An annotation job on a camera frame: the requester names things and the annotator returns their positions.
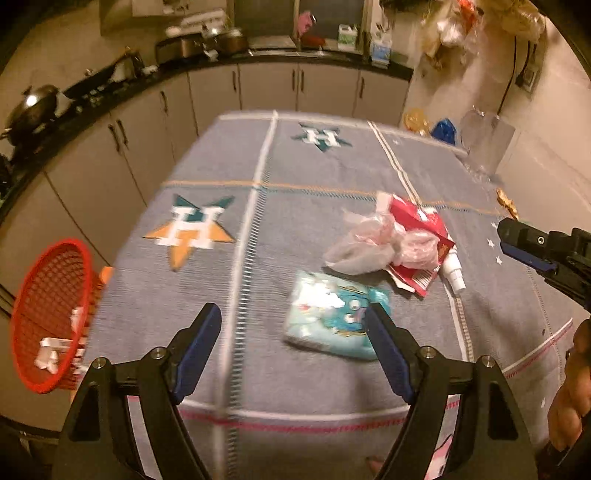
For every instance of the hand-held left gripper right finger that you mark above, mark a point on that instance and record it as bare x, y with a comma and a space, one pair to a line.
385, 355

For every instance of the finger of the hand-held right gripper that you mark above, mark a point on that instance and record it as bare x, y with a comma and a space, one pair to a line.
521, 240

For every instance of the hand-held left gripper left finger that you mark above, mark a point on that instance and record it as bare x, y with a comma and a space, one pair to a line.
203, 341

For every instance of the light blue tissue pack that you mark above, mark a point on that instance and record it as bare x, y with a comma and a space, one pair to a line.
323, 314

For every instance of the white paper box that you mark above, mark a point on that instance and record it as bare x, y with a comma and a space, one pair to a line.
51, 344

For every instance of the red mesh plastic basket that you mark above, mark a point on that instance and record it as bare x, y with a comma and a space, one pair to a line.
51, 286

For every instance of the person's right hand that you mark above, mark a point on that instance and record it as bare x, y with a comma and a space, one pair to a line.
570, 397

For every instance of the gold foil wrapper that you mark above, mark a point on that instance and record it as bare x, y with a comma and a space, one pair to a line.
505, 201

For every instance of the white plastic bottle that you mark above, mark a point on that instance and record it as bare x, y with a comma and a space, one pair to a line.
452, 267

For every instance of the clear plastic container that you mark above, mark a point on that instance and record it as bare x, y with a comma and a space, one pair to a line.
487, 138

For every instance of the red white paper packet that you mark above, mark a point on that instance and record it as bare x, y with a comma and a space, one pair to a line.
415, 217

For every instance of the crumpled clear plastic bag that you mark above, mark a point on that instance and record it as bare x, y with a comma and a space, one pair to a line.
369, 244

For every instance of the blue plastic bag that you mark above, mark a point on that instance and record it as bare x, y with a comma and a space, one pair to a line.
444, 130

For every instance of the gold foil bag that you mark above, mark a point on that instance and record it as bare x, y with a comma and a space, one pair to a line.
415, 121

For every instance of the grey star printed blanket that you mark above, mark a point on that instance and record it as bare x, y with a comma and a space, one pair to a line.
300, 184

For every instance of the hanging plastic bags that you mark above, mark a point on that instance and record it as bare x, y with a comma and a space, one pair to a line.
461, 27

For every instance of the blue white carton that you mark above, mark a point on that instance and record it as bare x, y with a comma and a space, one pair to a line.
381, 48

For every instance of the beige base cabinets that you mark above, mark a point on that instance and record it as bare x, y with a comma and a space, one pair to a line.
277, 87

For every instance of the white jug green label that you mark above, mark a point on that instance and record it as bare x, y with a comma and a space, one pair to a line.
347, 38

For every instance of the black wok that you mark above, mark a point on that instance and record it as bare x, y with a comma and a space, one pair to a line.
32, 108

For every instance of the silver metal appliance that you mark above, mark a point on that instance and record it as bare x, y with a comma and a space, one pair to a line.
178, 48

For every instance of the metal cooking pot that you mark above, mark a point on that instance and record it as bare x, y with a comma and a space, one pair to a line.
233, 42

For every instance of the pink cloth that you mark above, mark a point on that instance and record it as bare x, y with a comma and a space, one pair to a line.
304, 22

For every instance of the dark window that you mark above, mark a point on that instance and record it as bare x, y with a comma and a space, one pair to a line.
263, 16

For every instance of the wall power outlet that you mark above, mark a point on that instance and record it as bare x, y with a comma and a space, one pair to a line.
527, 77

